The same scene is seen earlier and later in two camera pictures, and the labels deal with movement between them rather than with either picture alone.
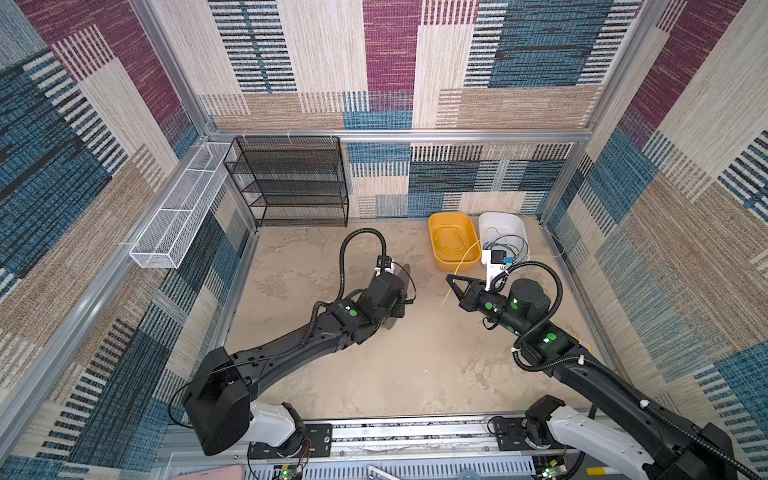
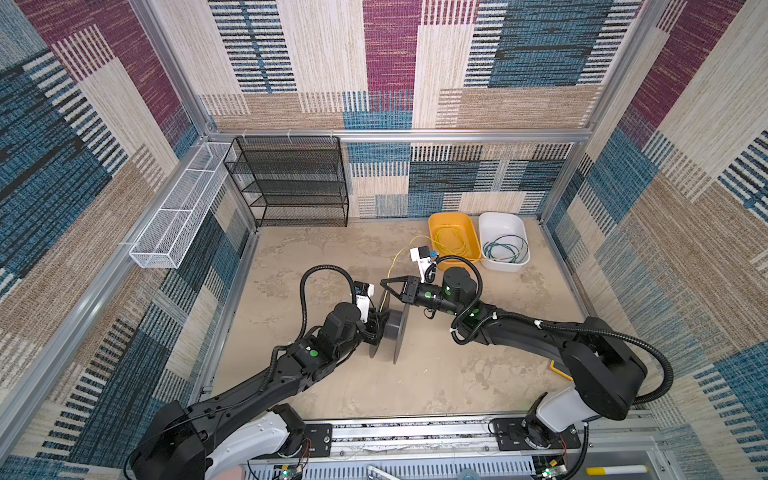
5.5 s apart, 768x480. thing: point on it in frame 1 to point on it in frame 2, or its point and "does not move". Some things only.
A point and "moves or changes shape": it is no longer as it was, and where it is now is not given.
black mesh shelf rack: [290, 181] does not move
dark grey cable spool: [403, 272] moves or changes shape
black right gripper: [469, 300] to [410, 288]
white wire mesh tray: [164, 240] does not move
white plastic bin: [504, 231] does not move
